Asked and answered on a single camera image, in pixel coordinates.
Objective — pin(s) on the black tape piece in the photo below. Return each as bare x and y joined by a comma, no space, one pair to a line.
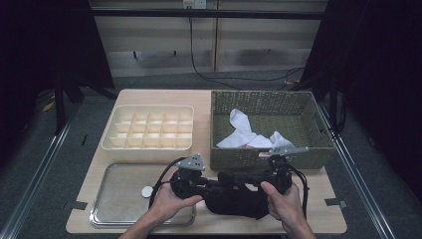
333,201
84,139
79,205

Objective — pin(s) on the metal floor rail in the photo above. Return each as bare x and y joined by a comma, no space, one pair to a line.
358,181
37,181

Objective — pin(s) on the black horizontal metal bar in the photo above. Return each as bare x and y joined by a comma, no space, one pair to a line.
199,13

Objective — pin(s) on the cream divided storage box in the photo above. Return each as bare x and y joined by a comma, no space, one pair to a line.
149,156

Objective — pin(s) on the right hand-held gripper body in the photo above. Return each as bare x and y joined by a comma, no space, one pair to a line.
282,176

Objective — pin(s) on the white wall power outlet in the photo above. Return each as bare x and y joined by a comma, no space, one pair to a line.
199,4

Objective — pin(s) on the person's left hand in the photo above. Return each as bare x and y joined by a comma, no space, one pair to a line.
169,204

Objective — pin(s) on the black curtain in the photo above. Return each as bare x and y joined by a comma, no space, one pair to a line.
381,66
33,49

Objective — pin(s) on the black metal stand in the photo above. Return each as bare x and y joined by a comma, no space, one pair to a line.
59,109

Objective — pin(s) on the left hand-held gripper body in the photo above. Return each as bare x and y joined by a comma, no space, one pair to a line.
185,186

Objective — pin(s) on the green woven basket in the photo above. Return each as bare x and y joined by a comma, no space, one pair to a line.
239,161

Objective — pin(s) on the person's right hand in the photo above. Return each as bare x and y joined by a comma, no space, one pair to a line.
287,207

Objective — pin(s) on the clear plastic box lid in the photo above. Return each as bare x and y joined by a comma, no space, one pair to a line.
122,199

